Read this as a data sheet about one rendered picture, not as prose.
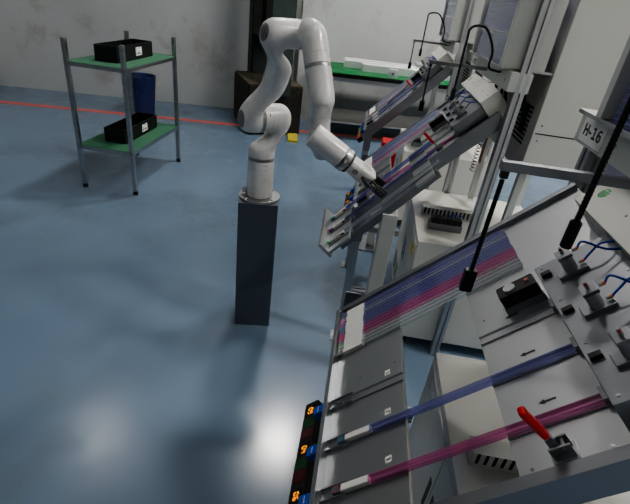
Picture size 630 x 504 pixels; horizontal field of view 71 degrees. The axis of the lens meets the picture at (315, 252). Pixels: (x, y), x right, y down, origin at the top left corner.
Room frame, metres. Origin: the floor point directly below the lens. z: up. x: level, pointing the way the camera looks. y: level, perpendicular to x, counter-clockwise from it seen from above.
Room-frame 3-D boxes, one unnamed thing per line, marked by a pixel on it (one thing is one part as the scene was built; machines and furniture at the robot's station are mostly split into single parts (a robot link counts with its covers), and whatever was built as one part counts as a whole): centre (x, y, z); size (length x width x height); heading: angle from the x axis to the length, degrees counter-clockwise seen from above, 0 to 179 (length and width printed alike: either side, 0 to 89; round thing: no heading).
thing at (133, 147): (3.68, 1.67, 0.55); 0.91 x 0.46 x 1.10; 176
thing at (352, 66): (6.10, -0.99, 0.46); 2.56 x 1.00 x 0.93; 97
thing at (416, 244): (2.16, -0.81, 0.31); 0.70 x 0.65 x 0.62; 176
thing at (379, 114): (3.60, -0.72, 0.66); 1.01 x 0.73 x 1.31; 86
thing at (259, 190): (1.92, 0.29, 0.79); 0.19 x 0.19 x 0.18
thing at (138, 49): (3.68, 1.67, 1.01); 0.57 x 0.17 x 0.11; 176
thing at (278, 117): (1.93, 0.27, 1.00); 0.19 x 0.12 x 0.24; 125
